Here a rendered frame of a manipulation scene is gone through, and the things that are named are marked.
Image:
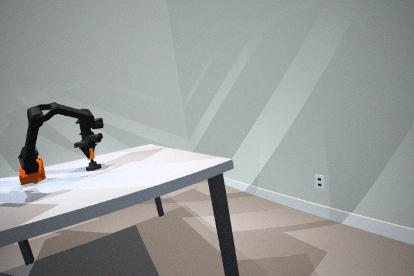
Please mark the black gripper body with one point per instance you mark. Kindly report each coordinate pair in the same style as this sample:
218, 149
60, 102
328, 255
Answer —
84, 141

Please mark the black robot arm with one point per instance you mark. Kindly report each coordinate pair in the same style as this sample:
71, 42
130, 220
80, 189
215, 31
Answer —
29, 153

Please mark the orange knob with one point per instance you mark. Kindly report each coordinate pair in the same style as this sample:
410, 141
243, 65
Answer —
91, 154

